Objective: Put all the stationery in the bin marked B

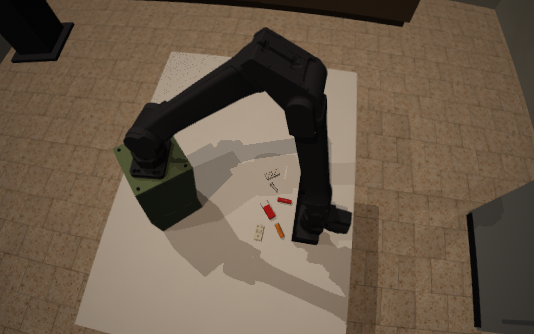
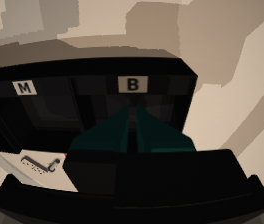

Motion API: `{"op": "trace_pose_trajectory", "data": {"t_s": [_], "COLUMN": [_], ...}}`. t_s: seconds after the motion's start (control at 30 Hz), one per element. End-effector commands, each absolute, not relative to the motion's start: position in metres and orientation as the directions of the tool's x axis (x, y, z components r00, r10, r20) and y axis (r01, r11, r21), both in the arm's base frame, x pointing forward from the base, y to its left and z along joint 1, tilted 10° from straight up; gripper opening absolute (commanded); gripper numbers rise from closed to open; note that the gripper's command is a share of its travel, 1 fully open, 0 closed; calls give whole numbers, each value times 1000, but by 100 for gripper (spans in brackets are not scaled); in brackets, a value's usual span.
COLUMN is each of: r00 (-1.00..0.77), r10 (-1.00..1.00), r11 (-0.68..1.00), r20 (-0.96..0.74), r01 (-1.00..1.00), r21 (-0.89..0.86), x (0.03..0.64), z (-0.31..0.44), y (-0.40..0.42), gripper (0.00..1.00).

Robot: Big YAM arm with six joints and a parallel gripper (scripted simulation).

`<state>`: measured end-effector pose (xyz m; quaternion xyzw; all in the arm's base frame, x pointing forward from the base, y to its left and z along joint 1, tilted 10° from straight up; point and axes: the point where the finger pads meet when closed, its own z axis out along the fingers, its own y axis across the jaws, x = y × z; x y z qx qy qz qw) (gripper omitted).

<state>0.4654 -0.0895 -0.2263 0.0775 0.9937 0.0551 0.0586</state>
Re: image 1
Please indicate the orange aa battery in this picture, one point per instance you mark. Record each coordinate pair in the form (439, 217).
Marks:
(279, 230)

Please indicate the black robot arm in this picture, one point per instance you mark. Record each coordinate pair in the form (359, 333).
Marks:
(295, 81)

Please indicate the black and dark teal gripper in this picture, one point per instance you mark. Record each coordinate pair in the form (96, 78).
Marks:
(302, 230)

